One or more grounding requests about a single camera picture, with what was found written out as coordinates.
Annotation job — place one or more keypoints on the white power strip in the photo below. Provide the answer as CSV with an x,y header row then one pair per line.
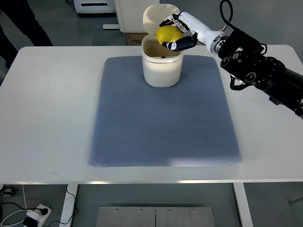
x,y
40,214

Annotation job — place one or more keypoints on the cardboard box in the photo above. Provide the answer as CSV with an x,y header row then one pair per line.
x,y
135,39

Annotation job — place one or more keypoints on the white cabinet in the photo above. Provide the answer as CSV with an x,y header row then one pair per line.
x,y
130,15

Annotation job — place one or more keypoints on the white table leg right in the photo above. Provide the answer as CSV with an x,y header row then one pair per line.
x,y
242,204

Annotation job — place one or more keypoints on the person in dark trousers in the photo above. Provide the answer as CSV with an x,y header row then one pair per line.
x,y
22,16

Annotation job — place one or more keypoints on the white trash can with lid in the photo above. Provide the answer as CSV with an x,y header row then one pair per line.
x,y
161,66

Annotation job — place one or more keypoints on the yellow lemon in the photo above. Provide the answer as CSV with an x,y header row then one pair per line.
x,y
168,34

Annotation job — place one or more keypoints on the white appliance with slot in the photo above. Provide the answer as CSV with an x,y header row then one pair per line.
x,y
94,6

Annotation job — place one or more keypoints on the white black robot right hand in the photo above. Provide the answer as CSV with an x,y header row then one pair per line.
x,y
194,32

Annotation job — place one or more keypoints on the white table leg left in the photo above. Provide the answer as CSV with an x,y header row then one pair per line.
x,y
68,206

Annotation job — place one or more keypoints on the blue textured mat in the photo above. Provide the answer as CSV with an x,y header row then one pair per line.
x,y
187,124

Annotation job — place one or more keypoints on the caster wheel bottom left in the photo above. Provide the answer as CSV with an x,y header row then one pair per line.
x,y
7,190

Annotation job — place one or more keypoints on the white table leg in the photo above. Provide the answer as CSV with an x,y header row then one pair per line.
x,y
242,204
68,206

